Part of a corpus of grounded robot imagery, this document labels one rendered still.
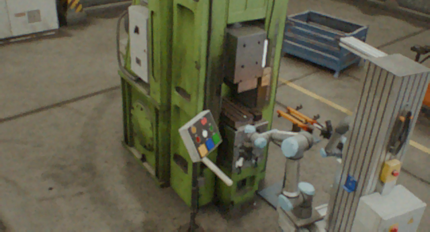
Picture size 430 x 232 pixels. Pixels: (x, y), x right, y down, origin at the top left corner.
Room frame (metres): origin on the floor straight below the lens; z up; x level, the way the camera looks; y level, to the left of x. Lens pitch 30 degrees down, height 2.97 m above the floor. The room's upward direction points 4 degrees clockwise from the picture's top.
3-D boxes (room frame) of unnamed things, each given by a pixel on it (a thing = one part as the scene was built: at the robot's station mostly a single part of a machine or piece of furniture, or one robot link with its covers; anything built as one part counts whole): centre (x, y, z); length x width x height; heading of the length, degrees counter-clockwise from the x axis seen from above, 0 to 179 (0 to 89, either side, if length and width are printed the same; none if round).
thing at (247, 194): (3.55, -0.12, 0.23); 0.55 x 0.37 x 0.47; 37
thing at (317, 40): (7.18, -1.65, 0.36); 1.20 x 0.80 x 0.72; 49
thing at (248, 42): (3.53, -0.12, 1.56); 0.42 x 0.39 x 0.40; 37
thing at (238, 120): (3.51, -0.09, 0.96); 0.42 x 0.20 x 0.09; 37
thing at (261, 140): (2.64, -0.30, 1.23); 0.11 x 0.11 x 0.08; 36
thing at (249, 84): (3.51, -0.09, 1.32); 0.42 x 0.20 x 0.10; 37
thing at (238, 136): (3.55, -0.12, 0.69); 0.56 x 0.38 x 0.45; 37
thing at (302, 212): (2.39, -0.63, 0.87); 0.15 x 0.15 x 0.10
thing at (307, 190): (2.39, -0.62, 0.98); 0.13 x 0.12 x 0.14; 126
